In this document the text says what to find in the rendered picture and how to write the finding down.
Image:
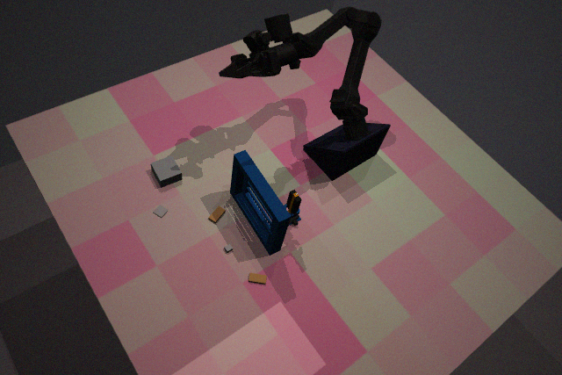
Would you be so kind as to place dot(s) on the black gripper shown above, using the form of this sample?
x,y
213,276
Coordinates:
x,y
258,65

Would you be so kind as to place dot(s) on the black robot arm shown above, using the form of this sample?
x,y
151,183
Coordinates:
x,y
345,101

